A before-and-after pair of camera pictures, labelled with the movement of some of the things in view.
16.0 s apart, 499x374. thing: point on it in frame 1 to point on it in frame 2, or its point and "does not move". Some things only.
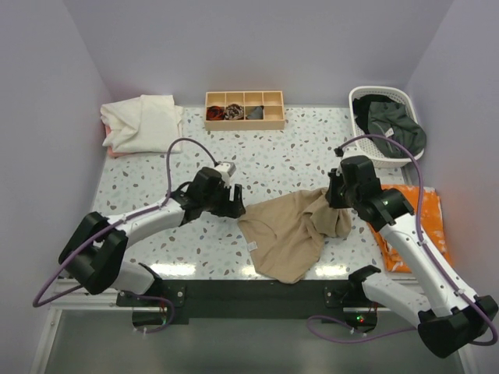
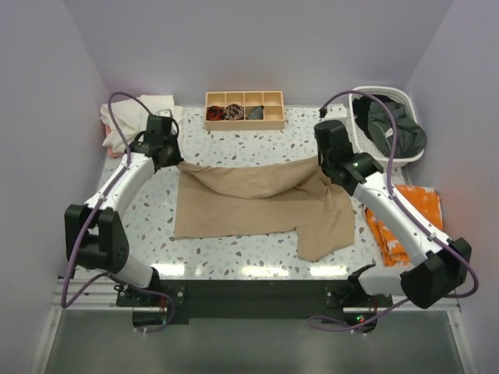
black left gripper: x=231 y=200 to x=170 y=154
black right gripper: x=337 y=193 to x=325 y=163
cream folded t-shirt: x=143 y=125 does not move
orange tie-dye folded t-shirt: x=431 y=222 does not move
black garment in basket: x=362 y=105 does not move
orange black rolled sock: x=215 y=112 does not move
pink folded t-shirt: x=114 y=153 does not move
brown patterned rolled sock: x=234 y=111 does not move
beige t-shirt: x=285 y=238 to x=215 y=199
